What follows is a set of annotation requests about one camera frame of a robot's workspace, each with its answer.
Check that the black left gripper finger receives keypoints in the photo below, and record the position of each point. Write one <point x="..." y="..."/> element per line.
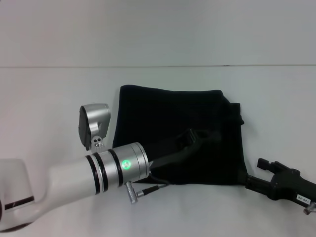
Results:
<point x="187" y="138"/>
<point x="212" y="137"/>

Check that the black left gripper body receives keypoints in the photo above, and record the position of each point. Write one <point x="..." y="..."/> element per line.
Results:
<point x="172" y="158"/>

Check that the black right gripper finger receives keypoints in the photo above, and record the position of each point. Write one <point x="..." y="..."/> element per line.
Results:
<point x="267" y="166"/>
<point x="256" y="184"/>

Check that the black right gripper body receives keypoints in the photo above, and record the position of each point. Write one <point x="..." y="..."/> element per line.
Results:
<point x="291" y="185"/>

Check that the black shirt with FREE print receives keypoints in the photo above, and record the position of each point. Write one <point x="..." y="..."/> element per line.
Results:
<point x="177" y="111"/>

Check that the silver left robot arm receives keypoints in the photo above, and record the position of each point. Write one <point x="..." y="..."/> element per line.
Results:
<point x="74" y="180"/>

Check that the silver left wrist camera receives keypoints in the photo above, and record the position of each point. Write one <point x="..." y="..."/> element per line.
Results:
<point x="92" y="123"/>

